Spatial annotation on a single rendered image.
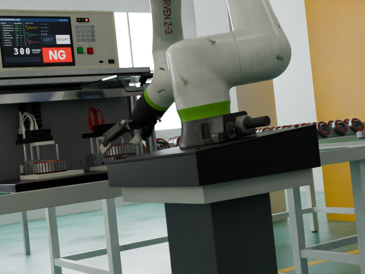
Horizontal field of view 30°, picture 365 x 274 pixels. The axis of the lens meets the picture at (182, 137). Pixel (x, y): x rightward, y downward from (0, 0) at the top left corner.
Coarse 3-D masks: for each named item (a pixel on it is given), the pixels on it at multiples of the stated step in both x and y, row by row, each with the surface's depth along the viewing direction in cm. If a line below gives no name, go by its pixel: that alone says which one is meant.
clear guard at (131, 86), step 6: (108, 78) 219; (114, 78) 220; (120, 78) 214; (126, 78) 215; (132, 78) 217; (138, 78) 218; (150, 78) 220; (84, 84) 234; (90, 84) 232; (96, 84) 234; (102, 84) 236; (108, 84) 239; (114, 84) 241; (120, 84) 244; (126, 84) 213; (132, 84) 214; (138, 84) 215; (144, 84) 216; (126, 90) 210; (132, 90) 211; (138, 90) 213
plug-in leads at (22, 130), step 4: (20, 112) 222; (20, 116) 224; (28, 116) 222; (32, 116) 224; (20, 120) 224; (32, 120) 225; (20, 124) 225; (32, 124) 222; (36, 124) 223; (20, 128) 225; (24, 128) 221; (32, 128) 221; (36, 128) 223; (20, 132) 225; (24, 132) 220; (20, 136) 224; (24, 136) 220
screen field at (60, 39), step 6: (42, 36) 226; (48, 36) 228; (54, 36) 229; (60, 36) 230; (66, 36) 231; (42, 42) 226; (48, 42) 227; (54, 42) 229; (60, 42) 230; (66, 42) 231
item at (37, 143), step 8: (32, 136) 214; (40, 136) 215; (48, 136) 216; (16, 144) 225; (24, 144) 222; (32, 144) 215; (40, 144) 212; (48, 144) 214; (24, 152) 222; (32, 152) 223; (24, 160) 222
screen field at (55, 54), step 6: (42, 48) 226; (48, 48) 227; (54, 48) 229; (60, 48) 230; (66, 48) 231; (48, 54) 227; (54, 54) 228; (60, 54) 230; (66, 54) 231; (48, 60) 227; (54, 60) 228; (60, 60) 229; (66, 60) 231
